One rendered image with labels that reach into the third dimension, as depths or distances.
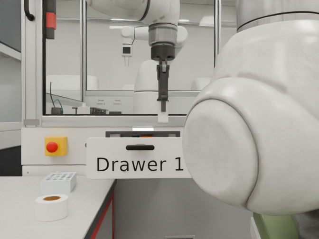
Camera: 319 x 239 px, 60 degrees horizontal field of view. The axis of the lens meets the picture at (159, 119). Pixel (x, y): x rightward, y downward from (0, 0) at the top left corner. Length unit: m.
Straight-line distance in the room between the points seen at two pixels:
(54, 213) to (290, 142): 0.53
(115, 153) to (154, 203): 0.43
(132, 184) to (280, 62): 0.91
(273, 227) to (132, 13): 0.63
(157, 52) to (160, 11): 0.12
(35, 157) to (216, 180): 0.97
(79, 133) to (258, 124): 0.93
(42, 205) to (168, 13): 0.61
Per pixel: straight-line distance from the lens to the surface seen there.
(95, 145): 0.77
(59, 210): 0.67
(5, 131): 1.84
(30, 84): 1.18
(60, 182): 0.88
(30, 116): 1.18
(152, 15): 0.85
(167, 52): 0.84
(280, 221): 0.55
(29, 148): 1.18
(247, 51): 0.31
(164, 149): 0.75
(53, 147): 1.07
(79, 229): 0.61
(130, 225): 1.17
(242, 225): 1.23
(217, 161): 0.27
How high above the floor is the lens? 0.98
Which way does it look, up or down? level
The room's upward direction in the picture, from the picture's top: straight up
